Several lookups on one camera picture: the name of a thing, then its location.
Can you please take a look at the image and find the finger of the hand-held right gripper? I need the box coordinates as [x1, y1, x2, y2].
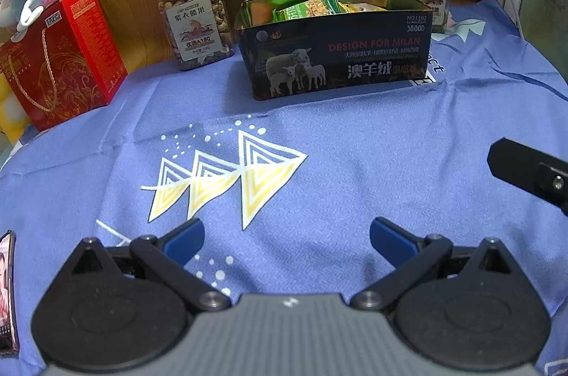
[487, 139, 568, 218]

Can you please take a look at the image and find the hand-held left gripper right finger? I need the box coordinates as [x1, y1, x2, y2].
[352, 216, 526, 311]

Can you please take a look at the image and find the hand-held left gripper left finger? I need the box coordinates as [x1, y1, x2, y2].
[58, 217, 232, 311]

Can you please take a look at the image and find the black tin box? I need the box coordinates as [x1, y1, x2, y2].
[234, 0, 433, 101]

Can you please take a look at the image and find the clear nut bag yellow label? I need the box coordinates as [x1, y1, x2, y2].
[339, 1, 391, 14]

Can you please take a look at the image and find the green snack packet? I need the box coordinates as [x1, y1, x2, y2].
[272, 0, 343, 22]

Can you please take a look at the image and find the blue printed bed sheet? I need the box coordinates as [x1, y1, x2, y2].
[0, 0, 568, 376]

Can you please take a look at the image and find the smartphone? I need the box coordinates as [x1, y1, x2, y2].
[0, 231, 21, 359]

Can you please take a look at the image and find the red gift box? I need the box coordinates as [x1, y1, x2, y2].
[0, 0, 129, 133]

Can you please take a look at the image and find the cashew jar gold lid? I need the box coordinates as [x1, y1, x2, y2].
[154, 0, 236, 72]

